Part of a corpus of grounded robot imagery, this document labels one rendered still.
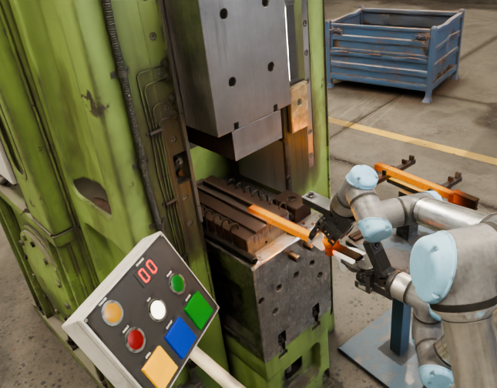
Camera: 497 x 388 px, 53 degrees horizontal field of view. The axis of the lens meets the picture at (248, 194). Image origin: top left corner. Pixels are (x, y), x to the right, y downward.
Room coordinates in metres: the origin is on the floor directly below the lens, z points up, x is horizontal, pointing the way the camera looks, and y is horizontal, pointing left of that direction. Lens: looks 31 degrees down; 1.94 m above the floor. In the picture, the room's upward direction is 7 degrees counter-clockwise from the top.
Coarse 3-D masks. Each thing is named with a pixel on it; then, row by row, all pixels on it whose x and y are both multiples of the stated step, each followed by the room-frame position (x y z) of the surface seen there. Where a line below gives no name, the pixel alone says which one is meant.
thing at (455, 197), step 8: (376, 168) 1.74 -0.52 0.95; (384, 168) 1.71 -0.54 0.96; (392, 168) 1.70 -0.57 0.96; (400, 176) 1.65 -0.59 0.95; (408, 176) 1.62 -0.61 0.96; (416, 176) 1.62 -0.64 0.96; (416, 184) 1.59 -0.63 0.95; (424, 184) 1.56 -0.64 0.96; (432, 184) 1.55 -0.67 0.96; (440, 192) 1.50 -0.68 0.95; (448, 192) 1.48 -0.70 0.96; (456, 192) 1.46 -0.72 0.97; (464, 192) 1.45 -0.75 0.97; (448, 200) 1.46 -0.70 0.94; (456, 200) 1.46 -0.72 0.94; (464, 200) 1.43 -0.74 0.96; (472, 200) 1.40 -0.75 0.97; (472, 208) 1.41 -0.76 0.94
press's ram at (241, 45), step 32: (192, 0) 1.31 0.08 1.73; (224, 0) 1.34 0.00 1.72; (256, 0) 1.41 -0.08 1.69; (192, 32) 1.33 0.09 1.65; (224, 32) 1.33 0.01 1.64; (256, 32) 1.40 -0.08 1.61; (192, 64) 1.34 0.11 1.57; (224, 64) 1.33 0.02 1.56; (256, 64) 1.40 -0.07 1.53; (192, 96) 1.36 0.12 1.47; (224, 96) 1.32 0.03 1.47; (256, 96) 1.39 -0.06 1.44; (288, 96) 1.47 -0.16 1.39; (224, 128) 1.31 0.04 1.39
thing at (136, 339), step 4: (132, 332) 0.85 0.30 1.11; (136, 332) 0.86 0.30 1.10; (128, 336) 0.84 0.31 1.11; (132, 336) 0.84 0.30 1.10; (136, 336) 0.85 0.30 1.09; (140, 336) 0.85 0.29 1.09; (128, 340) 0.83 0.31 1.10; (132, 340) 0.83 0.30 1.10; (136, 340) 0.84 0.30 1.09; (140, 340) 0.84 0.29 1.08; (132, 344) 0.83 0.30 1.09; (136, 344) 0.83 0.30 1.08; (140, 344) 0.84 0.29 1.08; (132, 348) 0.82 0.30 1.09; (136, 348) 0.83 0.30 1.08
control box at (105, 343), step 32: (128, 256) 1.05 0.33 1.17; (160, 256) 1.05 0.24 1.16; (96, 288) 0.95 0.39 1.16; (128, 288) 0.93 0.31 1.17; (160, 288) 0.98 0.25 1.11; (192, 288) 1.04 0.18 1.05; (96, 320) 0.83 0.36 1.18; (128, 320) 0.87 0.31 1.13; (160, 320) 0.91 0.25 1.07; (96, 352) 0.80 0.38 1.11; (128, 352) 0.81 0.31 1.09; (192, 352) 0.90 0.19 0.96; (128, 384) 0.77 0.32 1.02
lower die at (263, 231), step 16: (208, 192) 1.63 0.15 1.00; (240, 192) 1.61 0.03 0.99; (208, 208) 1.55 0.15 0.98; (224, 208) 1.52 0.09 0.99; (240, 208) 1.49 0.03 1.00; (272, 208) 1.48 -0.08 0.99; (208, 224) 1.48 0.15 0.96; (224, 224) 1.43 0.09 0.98; (240, 224) 1.41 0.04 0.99; (256, 224) 1.39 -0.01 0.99; (240, 240) 1.34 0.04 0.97; (256, 240) 1.35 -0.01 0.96
